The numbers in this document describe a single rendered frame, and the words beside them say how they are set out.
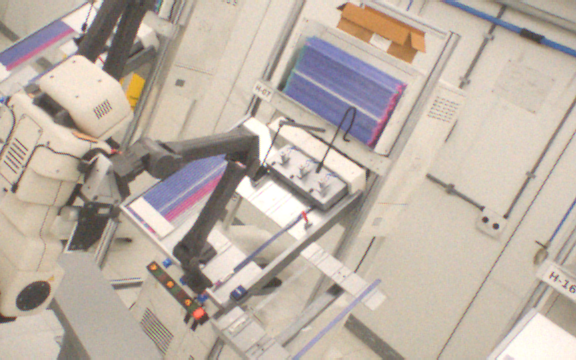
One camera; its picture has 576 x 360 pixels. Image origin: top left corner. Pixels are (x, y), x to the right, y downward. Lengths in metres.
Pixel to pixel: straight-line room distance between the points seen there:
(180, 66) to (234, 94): 1.47
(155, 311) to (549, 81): 2.41
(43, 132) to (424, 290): 2.80
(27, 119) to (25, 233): 0.31
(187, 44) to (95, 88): 1.84
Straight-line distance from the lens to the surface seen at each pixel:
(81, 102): 1.71
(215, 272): 2.37
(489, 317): 3.88
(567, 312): 2.38
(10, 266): 1.92
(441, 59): 2.43
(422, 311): 4.04
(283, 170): 2.54
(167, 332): 2.97
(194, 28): 3.52
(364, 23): 2.96
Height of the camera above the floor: 1.79
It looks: 15 degrees down
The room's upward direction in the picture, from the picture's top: 26 degrees clockwise
